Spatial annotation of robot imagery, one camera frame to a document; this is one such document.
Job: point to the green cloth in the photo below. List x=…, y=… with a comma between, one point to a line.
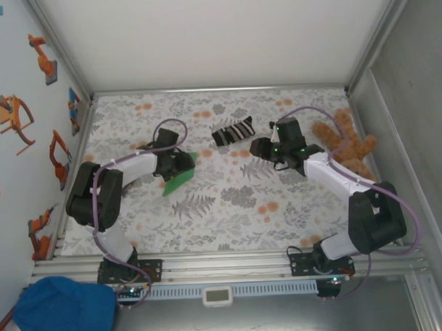
x=174, y=187

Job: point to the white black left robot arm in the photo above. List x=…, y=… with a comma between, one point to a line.
x=93, y=199

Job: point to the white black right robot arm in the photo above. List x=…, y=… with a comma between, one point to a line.
x=375, y=222

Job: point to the black white striped sock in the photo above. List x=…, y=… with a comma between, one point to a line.
x=234, y=132

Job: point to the floral patterned tablecloth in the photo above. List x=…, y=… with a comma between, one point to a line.
x=208, y=227

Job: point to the brown plush toy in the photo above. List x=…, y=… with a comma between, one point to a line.
x=368, y=143

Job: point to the blue orange machine sticker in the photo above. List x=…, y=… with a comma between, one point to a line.
x=74, y=109

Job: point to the green circuit board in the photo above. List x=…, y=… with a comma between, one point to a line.
x=131, y=291
x=332, y=281

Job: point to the white digital timer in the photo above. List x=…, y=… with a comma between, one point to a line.
x=217, y=296

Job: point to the blue baseball cap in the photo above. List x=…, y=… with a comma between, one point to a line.
x=62, y=309

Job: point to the orange claw gripper sticker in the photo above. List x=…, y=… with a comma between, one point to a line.
x=8, y=115

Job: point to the thin aluminium frame rail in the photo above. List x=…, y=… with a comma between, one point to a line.
x=218, y=89

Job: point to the aluminium side frame rail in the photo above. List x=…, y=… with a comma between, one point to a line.
x=79, y=148
x=361, y=124

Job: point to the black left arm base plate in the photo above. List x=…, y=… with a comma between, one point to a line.
x=153, y=269

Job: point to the wide aluminium frame rail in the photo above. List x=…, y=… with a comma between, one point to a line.
x=228, y=263

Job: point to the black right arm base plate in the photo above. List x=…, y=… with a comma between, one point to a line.
x=300, y=266

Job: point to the aluminium frame post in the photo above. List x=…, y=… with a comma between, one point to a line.
x=58, y=44
x=379, y=33

